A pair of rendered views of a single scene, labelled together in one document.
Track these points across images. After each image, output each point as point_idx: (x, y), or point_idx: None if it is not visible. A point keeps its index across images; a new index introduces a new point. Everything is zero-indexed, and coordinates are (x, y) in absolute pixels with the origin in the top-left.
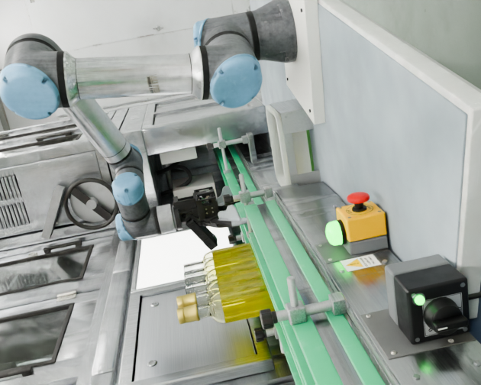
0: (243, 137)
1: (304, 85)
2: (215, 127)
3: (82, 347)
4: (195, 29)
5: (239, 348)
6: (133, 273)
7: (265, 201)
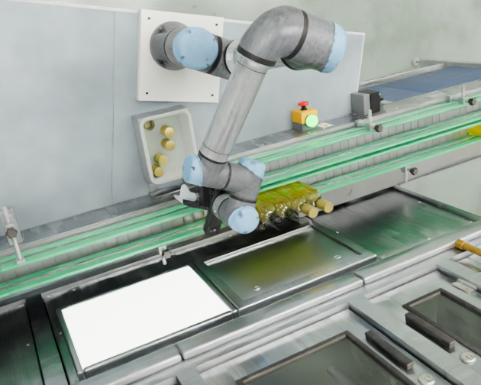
0: (11, 212)
1: (201, 80)
2: None
3: (319, 325)
4: (208, 31)
5: (305, 233)
6: (194, 326)
7: (149, 212)
